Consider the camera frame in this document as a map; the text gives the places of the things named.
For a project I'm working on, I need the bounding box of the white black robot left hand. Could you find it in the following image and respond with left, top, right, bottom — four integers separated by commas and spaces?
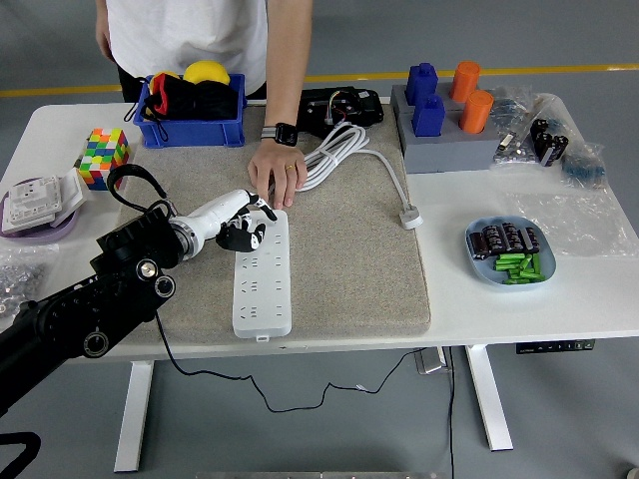
188, 188, 279, 254

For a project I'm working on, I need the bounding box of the white power strip with cable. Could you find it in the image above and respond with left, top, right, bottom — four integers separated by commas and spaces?
232, 122, 425, 343

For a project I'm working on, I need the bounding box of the colourful puzzle cube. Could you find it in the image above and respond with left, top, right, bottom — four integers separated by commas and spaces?
74, 128, 132, 192

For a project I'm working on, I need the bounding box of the blue square peg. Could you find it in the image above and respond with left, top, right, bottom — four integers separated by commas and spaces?
411, 93, 446, 139
404, 62, 439, 107

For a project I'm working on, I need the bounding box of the person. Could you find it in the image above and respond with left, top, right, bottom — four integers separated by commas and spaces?
104, 0, 271, 105

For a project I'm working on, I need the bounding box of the orange cylinder peg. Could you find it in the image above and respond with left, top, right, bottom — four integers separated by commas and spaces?
458, 89, 495, 134
448, 60, 481, 105

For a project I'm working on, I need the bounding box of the grey peg holder block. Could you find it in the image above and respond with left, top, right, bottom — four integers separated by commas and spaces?
390, 83, 500, 119
401, 105, 503, 175

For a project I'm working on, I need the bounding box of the light blue tray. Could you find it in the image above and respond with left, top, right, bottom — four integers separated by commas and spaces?
464, 215, 557, 292

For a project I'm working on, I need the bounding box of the thin black hanging cable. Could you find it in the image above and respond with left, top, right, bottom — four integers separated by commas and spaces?
447, 346, 456, 479

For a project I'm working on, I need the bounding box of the silver metal box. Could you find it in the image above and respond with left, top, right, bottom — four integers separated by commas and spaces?
412, 347, 449, 375

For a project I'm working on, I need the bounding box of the clear bag of screws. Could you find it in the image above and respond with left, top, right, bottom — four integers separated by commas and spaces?
0, 243, 59, 320

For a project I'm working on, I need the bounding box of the large yellow ball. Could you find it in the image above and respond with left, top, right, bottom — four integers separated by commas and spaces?
183, 60, 231, 86

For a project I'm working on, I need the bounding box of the black plug adapter with cord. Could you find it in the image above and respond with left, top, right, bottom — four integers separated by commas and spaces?
153, 311, 418, 414

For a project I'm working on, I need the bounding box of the black red drawstring pouch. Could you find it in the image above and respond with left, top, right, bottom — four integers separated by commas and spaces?
130, 73, 199, 144

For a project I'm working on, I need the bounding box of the open black electronic device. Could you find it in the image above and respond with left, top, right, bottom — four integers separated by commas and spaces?
297, 86, 385, 135

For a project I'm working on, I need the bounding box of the blue plastic bin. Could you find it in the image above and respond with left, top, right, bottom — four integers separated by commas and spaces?
135, 73, 250, 150

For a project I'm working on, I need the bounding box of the black wristwatch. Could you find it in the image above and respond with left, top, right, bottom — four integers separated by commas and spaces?
260, 122, 300, 148

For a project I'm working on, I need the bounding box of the clear bag of blue parts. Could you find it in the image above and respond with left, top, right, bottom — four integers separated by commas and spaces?
488, 84, 535, 134
558, 143, 609, 190

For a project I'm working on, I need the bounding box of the grey-brown mat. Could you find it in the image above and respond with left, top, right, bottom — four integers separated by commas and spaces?
89, 102, 433, 345

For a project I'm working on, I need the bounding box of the empty clear plastic bag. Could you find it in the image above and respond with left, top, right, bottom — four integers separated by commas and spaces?
503, 187, 639, 259

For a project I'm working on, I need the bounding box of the person's left hand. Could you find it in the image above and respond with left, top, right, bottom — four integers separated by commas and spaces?
248, 141, 310, 211

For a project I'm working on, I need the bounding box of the black table control panel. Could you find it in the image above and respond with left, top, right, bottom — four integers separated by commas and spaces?
515, 339, 597, 355

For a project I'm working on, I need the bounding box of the white table leg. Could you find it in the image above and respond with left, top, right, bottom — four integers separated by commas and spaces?
113, 359, 156, 474
463, 343, 515, 453

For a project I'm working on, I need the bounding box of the white switch plate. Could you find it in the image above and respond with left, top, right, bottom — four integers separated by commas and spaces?
54, 168, 90, 229

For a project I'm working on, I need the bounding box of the clear bag of black capacitors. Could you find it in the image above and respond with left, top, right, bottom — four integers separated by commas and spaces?
528, 92, 583, 170

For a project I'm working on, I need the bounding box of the purple round dish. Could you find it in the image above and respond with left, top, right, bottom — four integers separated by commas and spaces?
0, 189, 81, 244

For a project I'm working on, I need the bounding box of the black fabric pouch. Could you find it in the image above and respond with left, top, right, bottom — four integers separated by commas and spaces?
192, 81, 240, 121

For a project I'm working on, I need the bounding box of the small yellow ball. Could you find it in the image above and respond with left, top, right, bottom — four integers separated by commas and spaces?
149, 71, 181, 92

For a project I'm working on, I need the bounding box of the clear bag of metal parts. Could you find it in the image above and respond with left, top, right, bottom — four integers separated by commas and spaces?
491, 130, 540, 166

